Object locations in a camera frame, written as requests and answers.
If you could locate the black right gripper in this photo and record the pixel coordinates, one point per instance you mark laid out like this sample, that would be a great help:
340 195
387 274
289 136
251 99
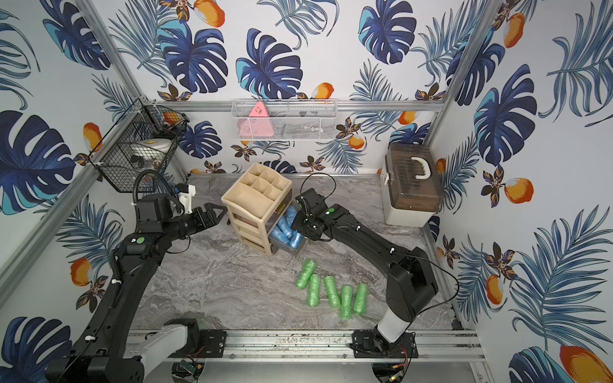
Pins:
296 225

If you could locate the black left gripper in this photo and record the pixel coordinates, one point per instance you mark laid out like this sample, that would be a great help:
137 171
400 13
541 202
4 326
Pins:
203 218

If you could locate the blue roll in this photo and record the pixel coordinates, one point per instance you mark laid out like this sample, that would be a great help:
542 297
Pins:
278 235
290 214
285 227
296 240

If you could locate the beige drawer organizer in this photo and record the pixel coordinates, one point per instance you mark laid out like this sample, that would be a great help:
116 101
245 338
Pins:
255 204

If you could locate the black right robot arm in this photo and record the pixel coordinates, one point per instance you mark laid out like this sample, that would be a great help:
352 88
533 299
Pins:
410 279

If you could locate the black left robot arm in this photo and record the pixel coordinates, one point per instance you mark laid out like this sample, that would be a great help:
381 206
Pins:
99 354

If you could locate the green roll leftmost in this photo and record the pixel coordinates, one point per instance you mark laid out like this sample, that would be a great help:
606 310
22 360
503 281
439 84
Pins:
307 271

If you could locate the white bowl in basket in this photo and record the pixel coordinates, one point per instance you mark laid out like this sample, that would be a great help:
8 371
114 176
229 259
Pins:
151 149

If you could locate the pink triangle sponge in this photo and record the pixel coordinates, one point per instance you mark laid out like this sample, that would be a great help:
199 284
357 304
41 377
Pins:
258 124

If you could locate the brown lidded storage box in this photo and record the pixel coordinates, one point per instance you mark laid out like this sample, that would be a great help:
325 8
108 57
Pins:
411 188

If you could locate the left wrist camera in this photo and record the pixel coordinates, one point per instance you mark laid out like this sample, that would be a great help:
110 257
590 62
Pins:
185 194

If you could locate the black wire basket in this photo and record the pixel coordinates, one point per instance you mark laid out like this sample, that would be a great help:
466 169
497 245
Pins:
145 137

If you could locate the white wire shelf basket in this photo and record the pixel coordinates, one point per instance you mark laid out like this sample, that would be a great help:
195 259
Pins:
294 119

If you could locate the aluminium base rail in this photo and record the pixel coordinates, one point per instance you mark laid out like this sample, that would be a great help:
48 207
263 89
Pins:
331 346

